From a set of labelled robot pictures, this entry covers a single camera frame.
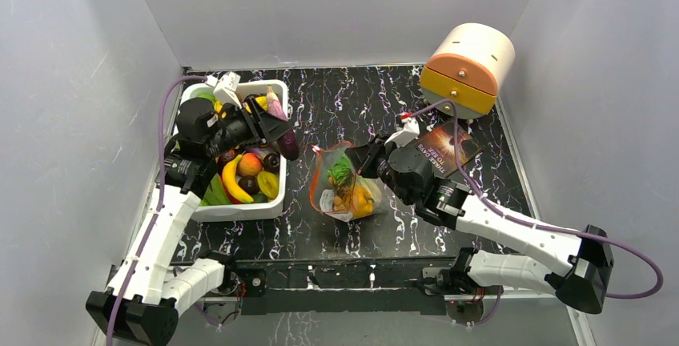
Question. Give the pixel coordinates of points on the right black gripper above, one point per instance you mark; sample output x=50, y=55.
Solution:
x=373, y=154

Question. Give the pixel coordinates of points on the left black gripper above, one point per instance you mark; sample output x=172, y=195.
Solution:
x=264, y=127

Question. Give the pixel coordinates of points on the purple eggplant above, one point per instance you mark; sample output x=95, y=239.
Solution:
x=286, y=141

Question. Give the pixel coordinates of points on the green lettuce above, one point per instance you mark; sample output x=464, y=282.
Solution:
x=341, y=172

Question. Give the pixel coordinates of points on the clear zip top bag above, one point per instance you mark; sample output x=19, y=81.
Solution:
x=324, y=159

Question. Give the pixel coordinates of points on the red peach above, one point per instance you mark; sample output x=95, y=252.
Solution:
x=249, y=165

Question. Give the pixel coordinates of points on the orange bell pepper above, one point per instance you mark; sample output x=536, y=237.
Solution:
x=360, y=202

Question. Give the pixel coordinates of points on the brown longan bunch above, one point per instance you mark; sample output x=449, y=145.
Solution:
x=332, y=198

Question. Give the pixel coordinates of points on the single yellow banana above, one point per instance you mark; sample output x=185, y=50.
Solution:
x=231, y=184

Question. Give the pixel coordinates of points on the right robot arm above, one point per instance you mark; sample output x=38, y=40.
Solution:
x=574, y=266

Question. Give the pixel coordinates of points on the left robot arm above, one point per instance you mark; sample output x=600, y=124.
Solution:
x=139, y=303

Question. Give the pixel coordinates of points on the white food bin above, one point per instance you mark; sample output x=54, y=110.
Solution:
x=250, y=181

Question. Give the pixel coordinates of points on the yellow banana bunch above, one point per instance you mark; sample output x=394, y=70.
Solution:
x=261, y=100

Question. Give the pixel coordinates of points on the dark red plum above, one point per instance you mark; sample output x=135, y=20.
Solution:
x=271, y=163

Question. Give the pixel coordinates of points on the mango slice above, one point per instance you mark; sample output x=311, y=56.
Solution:
x=268, y=184

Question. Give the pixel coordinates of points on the green leaf vegetable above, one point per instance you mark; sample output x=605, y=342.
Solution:
x=215, y=194

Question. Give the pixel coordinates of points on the round drawer cabinet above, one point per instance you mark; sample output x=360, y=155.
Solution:
x=469, y=67

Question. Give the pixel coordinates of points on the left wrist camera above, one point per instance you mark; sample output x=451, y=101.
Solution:
x=226, y=88

